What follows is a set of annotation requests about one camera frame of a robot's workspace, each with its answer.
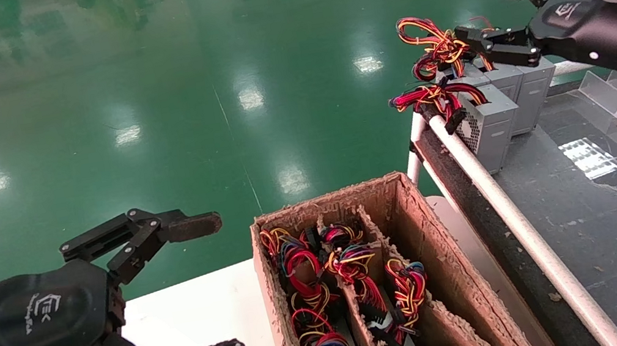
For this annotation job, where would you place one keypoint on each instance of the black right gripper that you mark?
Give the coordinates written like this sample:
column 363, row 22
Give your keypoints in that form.
column 603, row 36

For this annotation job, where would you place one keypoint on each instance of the short white frame pipe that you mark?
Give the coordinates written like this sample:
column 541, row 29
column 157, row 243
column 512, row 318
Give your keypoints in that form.
column 416, row 146

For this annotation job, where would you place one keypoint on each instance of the long white frame pipe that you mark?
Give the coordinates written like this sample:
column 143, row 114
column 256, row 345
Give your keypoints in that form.
column 514, row 221

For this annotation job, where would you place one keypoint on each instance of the brown cardboard box with dividers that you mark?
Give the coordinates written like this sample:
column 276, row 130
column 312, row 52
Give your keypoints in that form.
column 416, row 224

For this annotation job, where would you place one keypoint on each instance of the black pipe joint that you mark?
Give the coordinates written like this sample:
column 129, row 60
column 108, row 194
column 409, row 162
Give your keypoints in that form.
column 422, row 111

